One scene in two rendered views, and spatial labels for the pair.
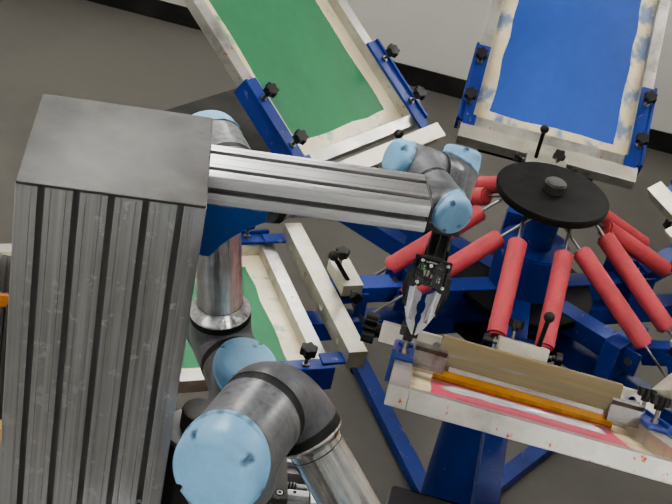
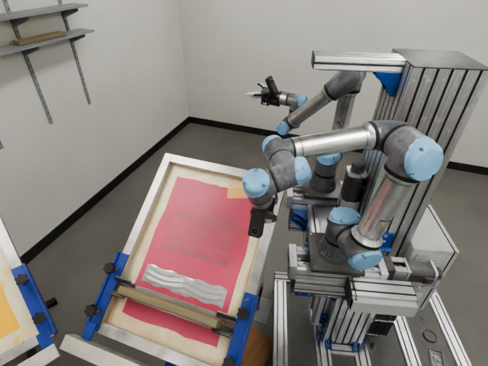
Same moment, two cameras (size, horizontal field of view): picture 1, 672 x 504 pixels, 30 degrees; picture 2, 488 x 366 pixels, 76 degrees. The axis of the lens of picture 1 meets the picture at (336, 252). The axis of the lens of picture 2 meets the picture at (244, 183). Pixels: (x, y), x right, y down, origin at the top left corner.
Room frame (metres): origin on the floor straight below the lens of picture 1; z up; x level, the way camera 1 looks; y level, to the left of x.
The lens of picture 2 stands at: (2.79, -0.05, 2.31)
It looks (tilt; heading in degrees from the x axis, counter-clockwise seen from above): 36 degrees down; 194
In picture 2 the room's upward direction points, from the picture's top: 1 degrees clockwise
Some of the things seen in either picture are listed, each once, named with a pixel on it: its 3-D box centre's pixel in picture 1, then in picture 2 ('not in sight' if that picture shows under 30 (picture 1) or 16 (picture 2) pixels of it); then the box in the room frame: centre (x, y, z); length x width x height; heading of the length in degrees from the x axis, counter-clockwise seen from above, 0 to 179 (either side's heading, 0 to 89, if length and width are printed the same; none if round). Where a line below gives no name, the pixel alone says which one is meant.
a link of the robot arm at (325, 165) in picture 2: not in sight; (327, 160); (1.28, 0.03, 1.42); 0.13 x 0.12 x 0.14; 164
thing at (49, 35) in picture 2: not in sight; (38, 38); (0.67, -2.26, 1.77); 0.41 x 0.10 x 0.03; 172
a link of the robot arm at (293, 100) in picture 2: not in sight; (297, 102); (1.09, -0.19, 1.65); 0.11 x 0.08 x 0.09; 74
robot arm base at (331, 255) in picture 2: not in sight; (336, 243); (1.78, 0.11, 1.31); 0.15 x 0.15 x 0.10
